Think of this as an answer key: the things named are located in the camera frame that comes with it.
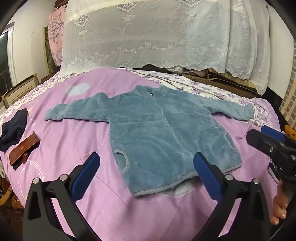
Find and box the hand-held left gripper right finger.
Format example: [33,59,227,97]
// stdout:
[193,152,271,241]

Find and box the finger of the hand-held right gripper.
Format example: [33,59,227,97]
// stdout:
[260,126,287,144]
[246,129,282,158]

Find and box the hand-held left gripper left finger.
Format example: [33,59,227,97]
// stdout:
[23,152,102,241]

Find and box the blue fleece jacket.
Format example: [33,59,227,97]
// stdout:
[44,85,255,197]

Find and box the person's right hand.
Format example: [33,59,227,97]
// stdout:
[270,179,289,226]

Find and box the orange cloth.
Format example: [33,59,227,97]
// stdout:
[285,125,296,141]

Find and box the pink bedspread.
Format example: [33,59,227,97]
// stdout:
[0,68,281,241]

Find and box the brown leather wallet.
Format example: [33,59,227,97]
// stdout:
[9,132,41,171]

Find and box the stack of brown bedding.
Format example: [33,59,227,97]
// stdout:
[120,64,262,95]

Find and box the dark navy cloth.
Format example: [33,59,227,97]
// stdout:
[0,109,28,152]

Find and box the dark patterned cloth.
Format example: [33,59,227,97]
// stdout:
[44,26,56,67]

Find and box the window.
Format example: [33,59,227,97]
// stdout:
[0,23,15,91]

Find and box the pink floral blanket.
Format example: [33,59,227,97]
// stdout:
[48,0,68,66]

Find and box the white lace cover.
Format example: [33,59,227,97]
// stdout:
[60,0,272,95]

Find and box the wooden frame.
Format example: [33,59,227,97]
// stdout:
[1,73,39,109]

